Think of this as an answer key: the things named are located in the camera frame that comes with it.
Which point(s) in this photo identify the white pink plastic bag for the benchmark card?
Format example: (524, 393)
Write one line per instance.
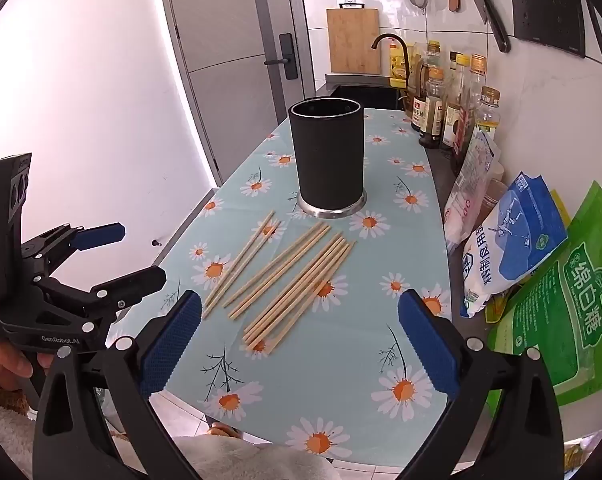
(473, 185)

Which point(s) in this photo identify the orange cap glass bottle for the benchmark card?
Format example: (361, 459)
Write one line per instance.
(468, 130)

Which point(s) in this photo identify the person's left hand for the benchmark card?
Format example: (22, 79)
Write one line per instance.
(6, 362)

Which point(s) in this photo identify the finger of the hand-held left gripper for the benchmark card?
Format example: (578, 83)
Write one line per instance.
(103, 235)
(136, 282)

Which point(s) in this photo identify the dark soy sauce bottle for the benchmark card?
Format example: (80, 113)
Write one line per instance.
(419, 110)

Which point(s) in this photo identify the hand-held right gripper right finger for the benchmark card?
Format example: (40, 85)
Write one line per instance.
(431, 345)

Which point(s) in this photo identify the glass condiment bottle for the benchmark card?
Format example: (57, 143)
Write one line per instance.
(455, 115)
(435, 115)

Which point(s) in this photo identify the white door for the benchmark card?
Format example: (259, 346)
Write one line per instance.
(231, 110)

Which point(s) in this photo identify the bunch of wooden chopsticks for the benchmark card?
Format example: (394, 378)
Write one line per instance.
(297, 292)

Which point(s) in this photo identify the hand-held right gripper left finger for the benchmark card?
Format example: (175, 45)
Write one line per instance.
(171, 350)

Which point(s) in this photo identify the yellow cap glass bottle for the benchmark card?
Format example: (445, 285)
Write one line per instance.
(433, 52)

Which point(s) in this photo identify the black wall socket panel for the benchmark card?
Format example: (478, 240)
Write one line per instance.
(548, 20)

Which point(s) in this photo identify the blue white salt bag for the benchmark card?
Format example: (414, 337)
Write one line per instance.
(511, 240)

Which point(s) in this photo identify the wooden cutting board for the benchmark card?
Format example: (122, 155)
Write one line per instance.
(353, 42)

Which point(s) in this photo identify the yellow cooking oil bottle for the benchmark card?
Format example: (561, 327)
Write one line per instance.
(397, 67)

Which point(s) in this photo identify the daisy print tablecloth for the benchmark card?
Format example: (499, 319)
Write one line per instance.
(341, 375)

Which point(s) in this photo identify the black cylindrical chopstick holder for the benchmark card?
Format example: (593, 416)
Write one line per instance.
(328, 160)

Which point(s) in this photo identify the green label oil bottle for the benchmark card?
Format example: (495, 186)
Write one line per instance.
(487, 117)

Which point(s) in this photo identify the green sugar bag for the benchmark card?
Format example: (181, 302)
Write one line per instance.
(561, 310)

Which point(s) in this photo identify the kitchen sink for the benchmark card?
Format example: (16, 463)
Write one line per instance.
(361, 91)

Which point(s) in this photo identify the black kitchen faucet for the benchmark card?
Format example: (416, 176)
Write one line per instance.
(393, 39)

